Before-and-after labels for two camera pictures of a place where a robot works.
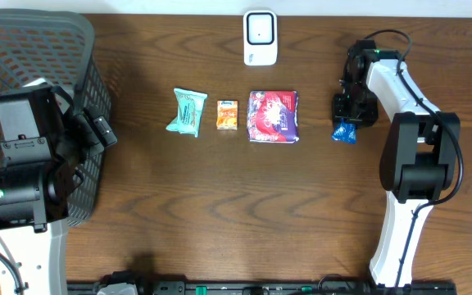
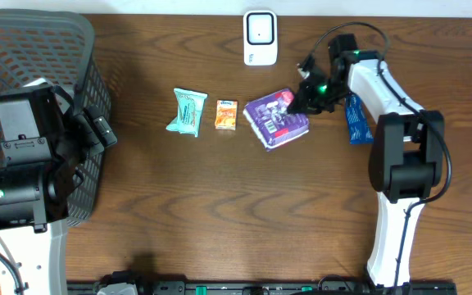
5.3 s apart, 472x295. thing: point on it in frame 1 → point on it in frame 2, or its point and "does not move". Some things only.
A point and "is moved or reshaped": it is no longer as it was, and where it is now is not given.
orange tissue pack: [227, 115] does not move
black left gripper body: [97, 128] does not move
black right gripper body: [361, 107] → [322, 97]
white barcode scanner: [260, 38] does not move
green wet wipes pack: [189, 114] does not move
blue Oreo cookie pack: [345, 132] is moved or reshaped
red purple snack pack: [273, 116] is moved or reshaped
